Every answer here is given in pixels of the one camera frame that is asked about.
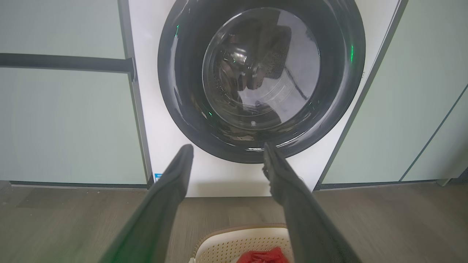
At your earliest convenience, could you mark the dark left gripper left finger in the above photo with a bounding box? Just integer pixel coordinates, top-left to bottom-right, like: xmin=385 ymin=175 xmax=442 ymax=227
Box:
xmin=99 ymin=144 xmax=194 ymax=263

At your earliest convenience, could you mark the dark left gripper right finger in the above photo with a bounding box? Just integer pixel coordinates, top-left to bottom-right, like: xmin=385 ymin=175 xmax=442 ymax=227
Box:
xmin=262 ymin=142 xmax=362 ymax=263

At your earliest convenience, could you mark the beige perforated laundry basket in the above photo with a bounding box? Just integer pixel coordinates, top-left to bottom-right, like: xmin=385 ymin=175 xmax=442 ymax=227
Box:
xmin=188 ymin=224 xmax=294 ymax=263

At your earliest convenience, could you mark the red and white garment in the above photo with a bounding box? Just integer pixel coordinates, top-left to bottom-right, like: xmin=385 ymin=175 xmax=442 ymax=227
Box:
xmin=237 ymin=247 xmax=290 ymax=263

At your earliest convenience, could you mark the white front-load washing machine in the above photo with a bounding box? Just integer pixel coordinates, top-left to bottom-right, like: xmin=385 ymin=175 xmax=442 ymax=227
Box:
xmin=127 ymin=0 xmax=401 ymax=198

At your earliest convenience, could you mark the large pale green cabinet panel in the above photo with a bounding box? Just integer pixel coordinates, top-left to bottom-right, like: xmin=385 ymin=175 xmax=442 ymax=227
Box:
xmin=0 ymin=67 xmax=149 ymax=185

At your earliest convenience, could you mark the black round washer door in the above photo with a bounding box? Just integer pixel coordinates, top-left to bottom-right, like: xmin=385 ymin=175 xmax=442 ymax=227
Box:
xmin=158 ymin=0 xmax=366 ymax=164

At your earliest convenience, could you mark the narrow pale green cabinet panel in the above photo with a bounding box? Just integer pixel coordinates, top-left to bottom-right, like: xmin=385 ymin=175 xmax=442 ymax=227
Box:
xmin=401 ymin=87 xmax=468 ymax=182

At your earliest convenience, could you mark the pale green right cabinet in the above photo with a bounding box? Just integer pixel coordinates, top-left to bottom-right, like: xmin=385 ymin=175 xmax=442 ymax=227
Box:
xmin=321 ymin=0 xmax=468 ymax=184

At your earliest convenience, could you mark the small pale green cabinet panel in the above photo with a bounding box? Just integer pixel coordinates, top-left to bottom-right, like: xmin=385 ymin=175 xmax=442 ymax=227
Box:
xmin=0 ymin=0 xmax=127 ymax=60

